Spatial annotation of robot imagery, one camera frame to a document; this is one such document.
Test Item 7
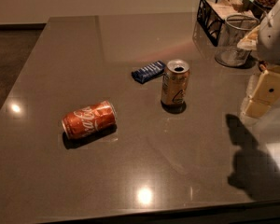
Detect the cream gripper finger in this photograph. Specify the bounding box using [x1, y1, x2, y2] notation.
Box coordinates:
[242, 66, 280, 119]

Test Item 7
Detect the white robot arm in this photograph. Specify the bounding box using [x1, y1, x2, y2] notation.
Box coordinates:
[243, 0, 280, 119]

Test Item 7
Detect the red coke can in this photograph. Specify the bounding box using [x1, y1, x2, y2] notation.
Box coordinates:
[62, 101, 117, 140]

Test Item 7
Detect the clear glass jar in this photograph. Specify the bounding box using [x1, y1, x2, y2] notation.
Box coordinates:
[215, 14, 259, 67]

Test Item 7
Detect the blue snack bar wrapper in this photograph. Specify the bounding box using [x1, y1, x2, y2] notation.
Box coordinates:
[132, 61, 166, 84]

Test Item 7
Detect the black wire basket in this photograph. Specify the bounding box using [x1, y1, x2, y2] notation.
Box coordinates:
[197, 0, 253, 47]

